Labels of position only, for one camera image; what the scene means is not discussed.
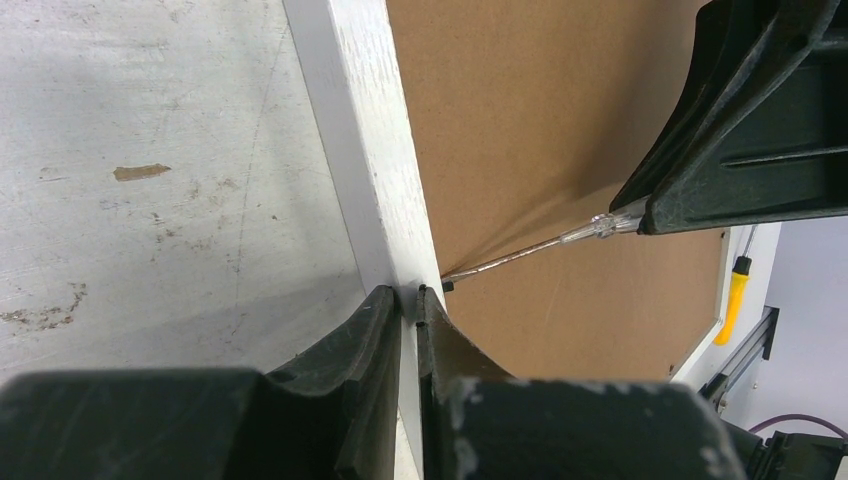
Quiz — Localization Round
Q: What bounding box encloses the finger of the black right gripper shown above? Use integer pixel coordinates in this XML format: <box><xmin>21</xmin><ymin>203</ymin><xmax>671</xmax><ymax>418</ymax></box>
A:
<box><xmin>610</xmin><ymin>1</ymin><xmax>847</xmax><ymax>235</ymax></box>

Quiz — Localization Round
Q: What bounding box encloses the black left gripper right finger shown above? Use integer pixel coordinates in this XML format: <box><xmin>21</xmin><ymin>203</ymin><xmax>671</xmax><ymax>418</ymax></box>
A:
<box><xmin>416</xmin><ymin>286</ymin><xmax>746</xmax><ymax>479</ymax></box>

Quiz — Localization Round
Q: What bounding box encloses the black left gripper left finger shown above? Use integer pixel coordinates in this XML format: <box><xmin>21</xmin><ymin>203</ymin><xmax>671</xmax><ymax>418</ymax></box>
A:
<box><xmin>1</xmin><ymin>286</ymin><xmax>402</xmax><ymax>479</ymax></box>

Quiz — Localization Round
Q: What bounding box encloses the clear handle screwdriver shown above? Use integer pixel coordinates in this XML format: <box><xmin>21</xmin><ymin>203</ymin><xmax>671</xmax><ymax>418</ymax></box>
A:
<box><xmin>441</xmin><ymin>197</ymin><xmax>648</xmax><ymax>291</ymax></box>

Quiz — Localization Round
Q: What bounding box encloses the white picture frame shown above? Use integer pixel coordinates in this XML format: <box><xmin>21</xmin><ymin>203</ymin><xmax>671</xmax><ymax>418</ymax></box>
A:
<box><xmin>282</xmin><ymin>0</ymin><xmax>783</xmax><ymax>480</ymax></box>

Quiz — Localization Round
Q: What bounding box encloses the yellow handle screwdriver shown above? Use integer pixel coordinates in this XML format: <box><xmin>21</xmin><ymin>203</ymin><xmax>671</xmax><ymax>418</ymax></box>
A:
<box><xmin>713</xmin><ymin>225</ymin><xmax>758</xmax><ymax>346</ymax></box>

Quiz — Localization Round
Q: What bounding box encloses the aluminium table front rail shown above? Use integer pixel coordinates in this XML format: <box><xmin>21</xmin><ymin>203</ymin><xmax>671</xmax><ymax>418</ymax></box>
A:
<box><xmin>698</xmin><ymin>305</ymin><xmax>780</xmax><ymax>414</ymax></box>

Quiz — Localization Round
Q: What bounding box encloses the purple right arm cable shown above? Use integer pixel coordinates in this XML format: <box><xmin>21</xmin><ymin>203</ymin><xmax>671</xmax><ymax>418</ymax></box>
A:
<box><xmin>747</xmin><ymin>413</ymin><xmax>848</xmax><ymax>441</ymax></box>

